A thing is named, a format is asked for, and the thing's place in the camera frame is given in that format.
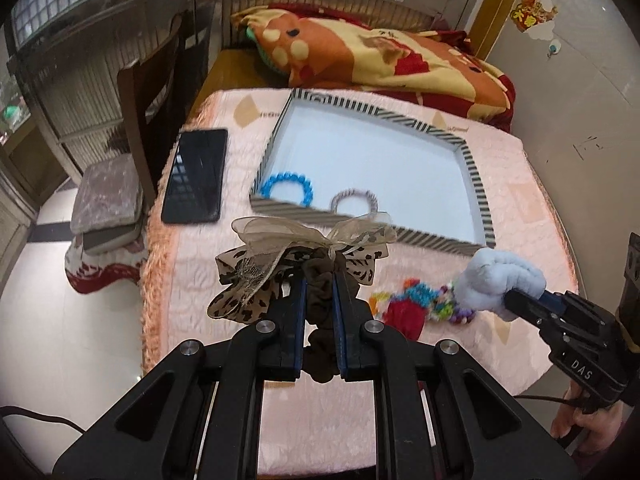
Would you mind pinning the red yellow wall sticker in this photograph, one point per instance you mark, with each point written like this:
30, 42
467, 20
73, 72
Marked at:
532, 10

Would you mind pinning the black smartphone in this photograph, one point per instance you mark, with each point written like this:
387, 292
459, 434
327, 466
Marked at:
195, 175

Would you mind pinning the grey stool cushion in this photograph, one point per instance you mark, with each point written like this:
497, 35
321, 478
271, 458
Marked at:
107, 195

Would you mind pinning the leopard print bow scrunchie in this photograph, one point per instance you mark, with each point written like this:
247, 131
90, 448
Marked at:
250, 285

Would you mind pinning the person's right hand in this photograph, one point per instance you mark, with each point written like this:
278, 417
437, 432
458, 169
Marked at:
600, 425

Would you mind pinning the red patterned stool cover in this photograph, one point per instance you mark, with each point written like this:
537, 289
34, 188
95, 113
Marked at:
95, 270

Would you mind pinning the pink fluffy table cover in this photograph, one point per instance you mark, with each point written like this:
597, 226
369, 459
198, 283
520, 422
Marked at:
200, 260

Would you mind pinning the striped cardboard tray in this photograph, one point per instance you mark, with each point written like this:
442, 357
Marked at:
375, 150

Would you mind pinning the red knitted bow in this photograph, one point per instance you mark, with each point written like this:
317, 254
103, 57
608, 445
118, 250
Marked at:
402, 317

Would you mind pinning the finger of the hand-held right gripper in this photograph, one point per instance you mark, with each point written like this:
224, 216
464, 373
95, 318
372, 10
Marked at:
554, 301
525, 307

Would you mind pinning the small wall hook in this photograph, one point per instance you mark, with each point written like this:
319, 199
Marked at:
553, 50

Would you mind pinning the light blue fluffy scrunchie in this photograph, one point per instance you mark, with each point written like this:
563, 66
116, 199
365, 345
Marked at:
495, 270

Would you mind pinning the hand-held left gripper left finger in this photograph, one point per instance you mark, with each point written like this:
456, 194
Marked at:
299, 320

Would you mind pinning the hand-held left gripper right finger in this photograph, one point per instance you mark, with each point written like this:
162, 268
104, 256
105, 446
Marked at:
340, 320

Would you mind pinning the orange printed blanket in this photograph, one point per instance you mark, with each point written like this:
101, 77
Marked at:
380, 55

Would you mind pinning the dark wooden chair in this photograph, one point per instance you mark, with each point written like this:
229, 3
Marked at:
145, 100

